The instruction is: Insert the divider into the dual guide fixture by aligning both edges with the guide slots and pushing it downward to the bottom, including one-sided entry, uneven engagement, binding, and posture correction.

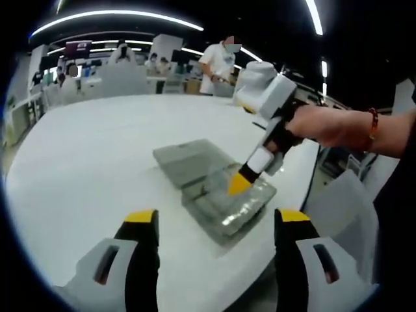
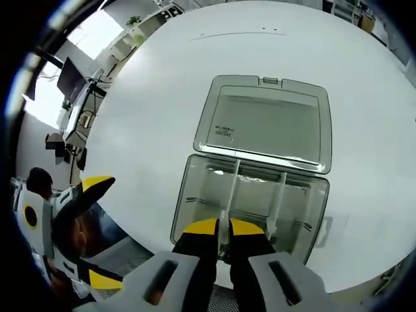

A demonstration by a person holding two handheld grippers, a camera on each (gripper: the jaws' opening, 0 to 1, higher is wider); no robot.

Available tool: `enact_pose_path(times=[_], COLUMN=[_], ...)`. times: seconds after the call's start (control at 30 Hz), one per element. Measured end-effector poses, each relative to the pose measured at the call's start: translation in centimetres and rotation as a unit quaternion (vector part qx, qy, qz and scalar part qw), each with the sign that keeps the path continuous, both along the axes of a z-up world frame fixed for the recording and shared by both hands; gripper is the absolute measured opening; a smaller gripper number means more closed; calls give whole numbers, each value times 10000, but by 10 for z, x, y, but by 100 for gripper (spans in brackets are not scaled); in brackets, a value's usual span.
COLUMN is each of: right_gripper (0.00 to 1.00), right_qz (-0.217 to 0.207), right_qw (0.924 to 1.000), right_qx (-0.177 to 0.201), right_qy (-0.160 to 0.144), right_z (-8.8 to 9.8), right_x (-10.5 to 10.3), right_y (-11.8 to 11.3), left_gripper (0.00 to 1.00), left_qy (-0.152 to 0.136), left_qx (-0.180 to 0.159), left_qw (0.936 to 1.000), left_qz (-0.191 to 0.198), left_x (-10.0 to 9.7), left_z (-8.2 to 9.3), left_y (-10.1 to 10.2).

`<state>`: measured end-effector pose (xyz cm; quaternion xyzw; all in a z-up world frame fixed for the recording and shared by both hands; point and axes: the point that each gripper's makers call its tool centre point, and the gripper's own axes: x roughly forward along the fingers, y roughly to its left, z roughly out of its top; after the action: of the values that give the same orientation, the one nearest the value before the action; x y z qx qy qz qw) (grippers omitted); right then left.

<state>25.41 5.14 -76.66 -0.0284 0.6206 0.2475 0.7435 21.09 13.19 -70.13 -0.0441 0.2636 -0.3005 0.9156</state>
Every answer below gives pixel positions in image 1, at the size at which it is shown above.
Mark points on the white shelf unit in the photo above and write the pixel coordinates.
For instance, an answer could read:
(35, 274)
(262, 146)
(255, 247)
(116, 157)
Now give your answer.
(344, 162)

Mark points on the purple wall screen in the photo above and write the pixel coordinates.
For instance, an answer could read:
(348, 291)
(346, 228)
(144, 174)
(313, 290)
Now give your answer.
(78, 49)

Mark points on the curved ceiling light strip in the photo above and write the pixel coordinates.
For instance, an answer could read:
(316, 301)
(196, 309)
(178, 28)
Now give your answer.
(316, 16)
(113, 14)

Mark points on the person's black clothing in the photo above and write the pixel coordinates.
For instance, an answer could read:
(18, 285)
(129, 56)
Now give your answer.
(399, 211)

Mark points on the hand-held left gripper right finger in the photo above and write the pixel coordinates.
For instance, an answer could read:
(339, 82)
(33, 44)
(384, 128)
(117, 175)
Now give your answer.
(308, 279)

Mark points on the grey transparent dual guide fixture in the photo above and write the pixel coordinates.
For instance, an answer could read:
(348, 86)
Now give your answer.
(188, 162)

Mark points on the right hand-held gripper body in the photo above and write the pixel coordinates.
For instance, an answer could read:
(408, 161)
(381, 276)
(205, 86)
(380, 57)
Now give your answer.
(266, 91)

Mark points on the person's right hand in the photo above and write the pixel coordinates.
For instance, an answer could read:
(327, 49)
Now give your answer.
(331, 126)

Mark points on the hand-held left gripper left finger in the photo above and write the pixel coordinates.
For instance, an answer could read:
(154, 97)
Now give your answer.
(107, 286)

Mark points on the grey partition panel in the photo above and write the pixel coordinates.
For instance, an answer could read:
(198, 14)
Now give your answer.
(125, 81)

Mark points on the clear plastic divider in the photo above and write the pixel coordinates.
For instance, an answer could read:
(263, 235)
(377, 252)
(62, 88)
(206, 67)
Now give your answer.
(221, 183)

